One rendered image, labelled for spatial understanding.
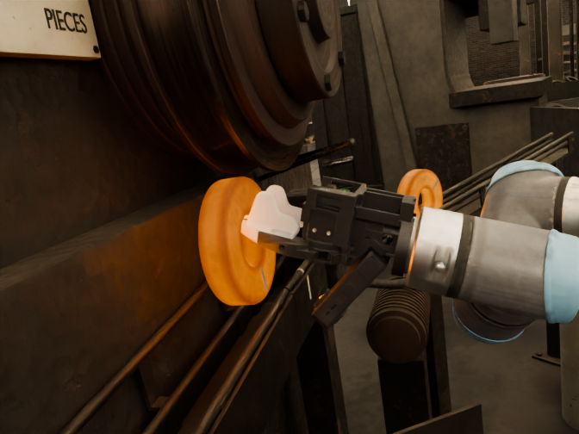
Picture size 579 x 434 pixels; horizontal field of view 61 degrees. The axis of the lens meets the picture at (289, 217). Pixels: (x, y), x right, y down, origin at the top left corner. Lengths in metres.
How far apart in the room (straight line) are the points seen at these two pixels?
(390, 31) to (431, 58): 0.33
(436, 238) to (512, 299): 0.09
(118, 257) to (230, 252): 0.12
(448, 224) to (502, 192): 0.19
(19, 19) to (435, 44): 3.01
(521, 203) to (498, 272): 0.18
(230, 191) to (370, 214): 0.16
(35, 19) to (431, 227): 0.44
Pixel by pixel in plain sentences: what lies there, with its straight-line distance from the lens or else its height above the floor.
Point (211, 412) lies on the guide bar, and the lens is 0.53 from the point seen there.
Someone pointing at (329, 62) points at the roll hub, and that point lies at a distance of 0.79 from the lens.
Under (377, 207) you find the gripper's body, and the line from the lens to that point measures 0.54.
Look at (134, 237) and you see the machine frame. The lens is 0.57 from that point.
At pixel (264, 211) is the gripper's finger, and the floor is 0.86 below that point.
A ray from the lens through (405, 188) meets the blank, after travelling 1.15.
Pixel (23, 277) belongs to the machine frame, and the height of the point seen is 0.87.
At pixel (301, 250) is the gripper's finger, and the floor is 0.82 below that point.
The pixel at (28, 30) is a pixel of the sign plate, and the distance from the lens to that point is 0.56.
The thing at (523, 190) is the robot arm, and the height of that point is 0.83.
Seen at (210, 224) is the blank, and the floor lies 0.86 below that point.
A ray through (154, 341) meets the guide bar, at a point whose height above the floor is 0.75.
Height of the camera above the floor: 0.98
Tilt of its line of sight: 13 degrees down
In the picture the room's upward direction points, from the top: 9 degrees counter-clockwise
